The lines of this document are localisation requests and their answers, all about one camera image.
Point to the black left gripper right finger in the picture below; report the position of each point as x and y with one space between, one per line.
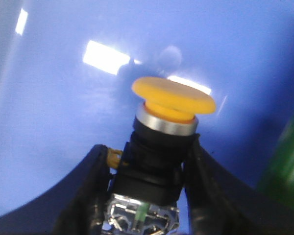
221 204

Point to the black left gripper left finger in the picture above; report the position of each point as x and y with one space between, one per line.
85 213

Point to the yellow mushroom push button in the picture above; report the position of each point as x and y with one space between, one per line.
149 175

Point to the green conveyor belt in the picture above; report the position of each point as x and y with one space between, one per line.
277 181

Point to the blue plastic bin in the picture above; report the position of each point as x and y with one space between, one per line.
65 87

